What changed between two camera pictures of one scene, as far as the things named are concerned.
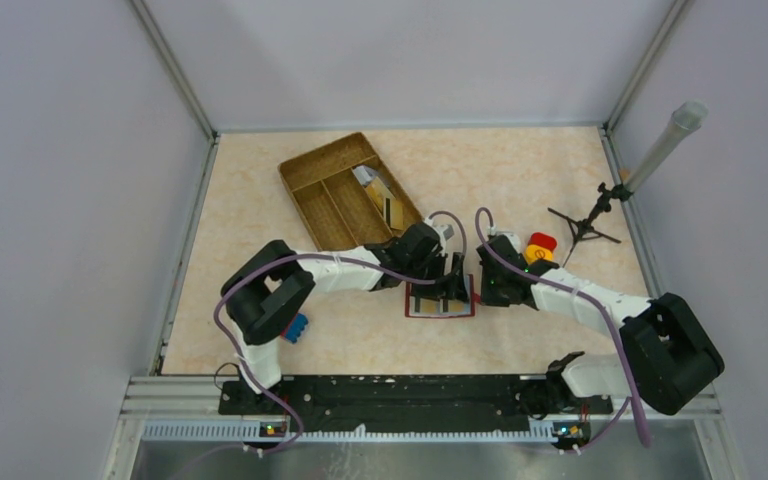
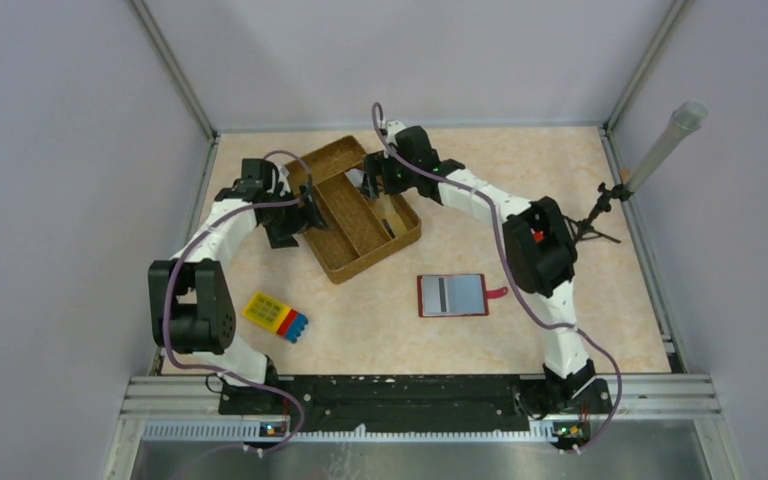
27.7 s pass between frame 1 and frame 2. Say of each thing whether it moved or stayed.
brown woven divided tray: stayed
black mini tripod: stayed
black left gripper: moved
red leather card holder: moved
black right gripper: moved
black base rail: stayed
